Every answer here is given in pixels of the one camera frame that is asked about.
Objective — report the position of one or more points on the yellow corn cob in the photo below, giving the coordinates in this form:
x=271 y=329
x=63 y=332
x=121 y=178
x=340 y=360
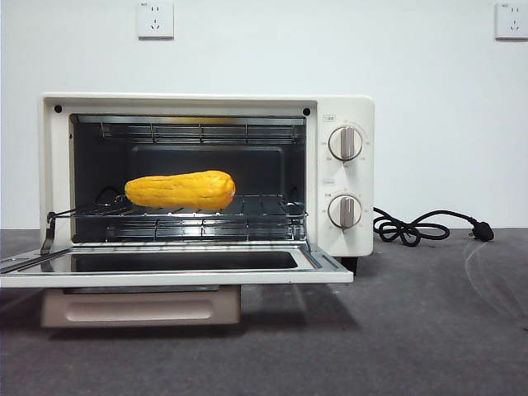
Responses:
x=181 y=190

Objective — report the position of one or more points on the cream oven timer knob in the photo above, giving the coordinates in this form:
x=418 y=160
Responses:
x=345 y=211

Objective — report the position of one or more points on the cream oven temperature knob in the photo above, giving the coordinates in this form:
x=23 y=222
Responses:
x=345 y=143

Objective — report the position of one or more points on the cream Toshiba toaster oven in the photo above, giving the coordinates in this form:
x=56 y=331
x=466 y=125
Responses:
x=363 y=181

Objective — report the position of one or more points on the white wall socket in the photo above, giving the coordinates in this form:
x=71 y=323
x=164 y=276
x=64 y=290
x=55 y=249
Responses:
x=155 y=20
x=511 y=20

